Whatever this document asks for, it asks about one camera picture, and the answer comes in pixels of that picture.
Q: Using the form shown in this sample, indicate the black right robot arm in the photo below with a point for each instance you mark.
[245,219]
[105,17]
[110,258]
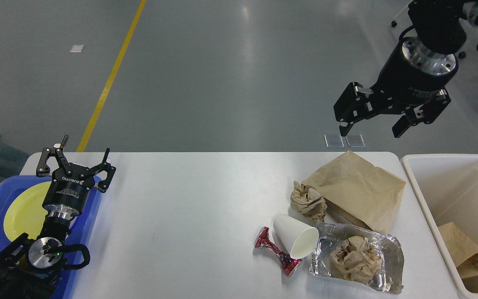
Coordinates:
[436,24]

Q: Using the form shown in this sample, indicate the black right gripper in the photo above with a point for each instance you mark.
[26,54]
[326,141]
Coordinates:
[413,77]

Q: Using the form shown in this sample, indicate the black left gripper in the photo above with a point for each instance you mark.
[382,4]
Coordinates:
[67,195]

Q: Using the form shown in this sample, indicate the white paper cup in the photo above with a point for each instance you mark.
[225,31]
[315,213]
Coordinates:
[300,239]

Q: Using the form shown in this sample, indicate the yellow plastic plate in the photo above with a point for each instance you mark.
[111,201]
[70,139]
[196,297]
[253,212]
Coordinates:
[26,213]

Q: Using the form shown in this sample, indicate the crumpled brown paper ball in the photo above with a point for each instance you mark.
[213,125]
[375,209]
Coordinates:
[308,201]

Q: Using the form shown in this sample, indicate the crushed red can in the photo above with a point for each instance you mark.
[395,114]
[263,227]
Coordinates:
[288,264]

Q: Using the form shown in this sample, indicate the large brown paper bag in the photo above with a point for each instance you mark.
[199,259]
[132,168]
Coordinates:
[462,249]

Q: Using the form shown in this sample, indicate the blue plastic tray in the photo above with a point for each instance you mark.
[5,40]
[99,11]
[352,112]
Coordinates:
[80,232]

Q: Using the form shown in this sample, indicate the white plastic bin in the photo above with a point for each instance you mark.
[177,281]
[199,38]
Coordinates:
[446,187]

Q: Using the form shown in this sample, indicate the crumpled brown paper on foil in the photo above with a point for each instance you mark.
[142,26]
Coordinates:
[357,260]

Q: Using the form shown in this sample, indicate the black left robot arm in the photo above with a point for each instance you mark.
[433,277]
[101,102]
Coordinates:
[42,265]

